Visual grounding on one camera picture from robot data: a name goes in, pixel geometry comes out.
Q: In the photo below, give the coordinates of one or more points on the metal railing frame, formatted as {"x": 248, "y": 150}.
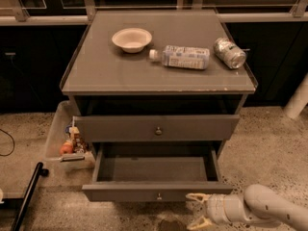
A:
{"x": 53, "y": 12}

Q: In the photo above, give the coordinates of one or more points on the grey drawer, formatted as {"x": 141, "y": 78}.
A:
{"x": 115, "y": 128}
{"x": 154, "y": 171}

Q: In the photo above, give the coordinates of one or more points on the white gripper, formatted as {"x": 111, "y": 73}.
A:
{"x": 216, "y": 207}

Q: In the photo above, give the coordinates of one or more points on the clear plastic storage bin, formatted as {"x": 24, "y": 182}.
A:
{"x": 64, "y": 128}

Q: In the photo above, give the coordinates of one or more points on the white paper bowl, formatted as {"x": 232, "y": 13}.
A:
{"x": 131, "y": 40}

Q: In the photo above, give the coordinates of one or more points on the grey drawer cabinet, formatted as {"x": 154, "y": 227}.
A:
{"x": 104, "y": 80}

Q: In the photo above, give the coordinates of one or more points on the silver drink can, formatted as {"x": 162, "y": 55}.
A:
{"x": 230, "y": 53}

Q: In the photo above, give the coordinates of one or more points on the clear plastic water bottle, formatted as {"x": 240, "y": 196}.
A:
{"x": 181, "y": 57}

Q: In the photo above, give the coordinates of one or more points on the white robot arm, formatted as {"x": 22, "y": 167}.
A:
{"x": 257, "y": 205}

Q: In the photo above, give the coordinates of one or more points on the orange toy in bin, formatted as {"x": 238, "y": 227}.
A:
{"x": 66, "y": 148}

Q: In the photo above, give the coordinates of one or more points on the white pillar base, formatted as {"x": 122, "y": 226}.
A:
{"x": 298, "y": 101}

